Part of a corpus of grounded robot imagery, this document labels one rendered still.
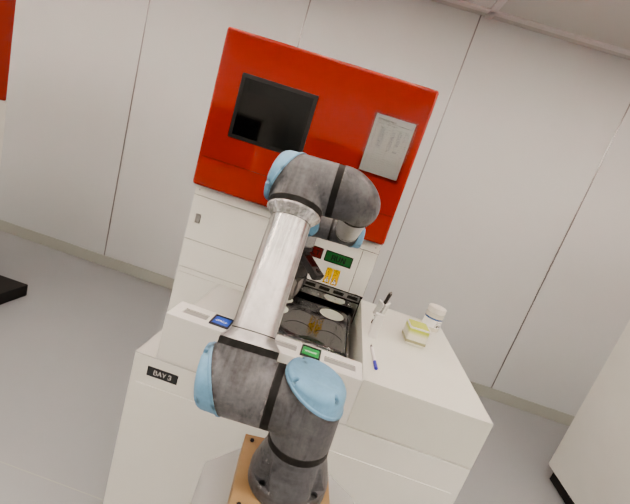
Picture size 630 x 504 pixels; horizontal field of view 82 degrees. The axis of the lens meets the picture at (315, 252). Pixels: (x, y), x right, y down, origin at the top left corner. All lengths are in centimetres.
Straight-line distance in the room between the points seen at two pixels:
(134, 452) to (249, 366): 74
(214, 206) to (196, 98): 179
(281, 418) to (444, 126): 268
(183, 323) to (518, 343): 295
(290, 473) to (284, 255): 38
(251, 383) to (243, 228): 101
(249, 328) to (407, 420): 56
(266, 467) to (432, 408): 49
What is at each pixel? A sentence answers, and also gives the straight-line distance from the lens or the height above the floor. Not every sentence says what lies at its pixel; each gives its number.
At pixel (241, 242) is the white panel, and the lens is 160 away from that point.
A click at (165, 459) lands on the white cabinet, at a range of 131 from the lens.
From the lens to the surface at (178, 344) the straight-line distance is 108.
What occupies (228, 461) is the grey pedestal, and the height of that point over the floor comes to 82.
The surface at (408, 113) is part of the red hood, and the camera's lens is 147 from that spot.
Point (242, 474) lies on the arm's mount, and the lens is 80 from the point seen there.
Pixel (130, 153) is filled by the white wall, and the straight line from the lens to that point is 353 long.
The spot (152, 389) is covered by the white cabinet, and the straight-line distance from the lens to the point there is 119.
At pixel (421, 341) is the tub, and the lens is 133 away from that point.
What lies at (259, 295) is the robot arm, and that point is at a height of 120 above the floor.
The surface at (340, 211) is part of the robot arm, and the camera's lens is 75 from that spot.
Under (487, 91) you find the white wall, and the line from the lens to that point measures 318.
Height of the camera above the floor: 145
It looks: 13 degrees down
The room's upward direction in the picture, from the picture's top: 18 degrees clockwise
